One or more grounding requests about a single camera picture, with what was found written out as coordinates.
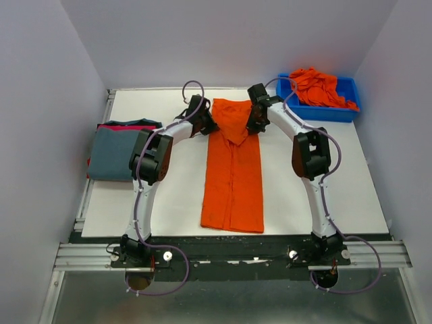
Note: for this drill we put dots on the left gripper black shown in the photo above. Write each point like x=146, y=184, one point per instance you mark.
x=212, y=126

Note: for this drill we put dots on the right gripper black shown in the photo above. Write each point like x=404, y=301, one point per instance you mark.
x=252, y=128

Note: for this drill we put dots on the orange t shirt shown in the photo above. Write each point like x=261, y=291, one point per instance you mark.
x=315, y=88
x=233, y=197

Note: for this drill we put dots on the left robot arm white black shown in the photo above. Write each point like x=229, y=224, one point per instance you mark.
x=150, y=158

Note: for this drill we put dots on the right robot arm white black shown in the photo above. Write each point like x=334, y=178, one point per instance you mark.
x=311, y=157

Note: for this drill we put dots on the folded dark teal t shirt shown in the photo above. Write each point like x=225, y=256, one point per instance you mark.
x=135, y=122

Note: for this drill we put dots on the crumpled orange t shirt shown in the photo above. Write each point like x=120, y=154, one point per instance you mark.
x=315, y=88

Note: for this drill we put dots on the blue plastic bin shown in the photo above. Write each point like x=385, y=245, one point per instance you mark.
x=346, y=87

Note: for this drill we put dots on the folded grey-blue t shirt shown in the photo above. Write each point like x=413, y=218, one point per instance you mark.
x=110, y=155

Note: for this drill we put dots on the black mounting base rail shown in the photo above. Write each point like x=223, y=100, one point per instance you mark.
x=225, y=258

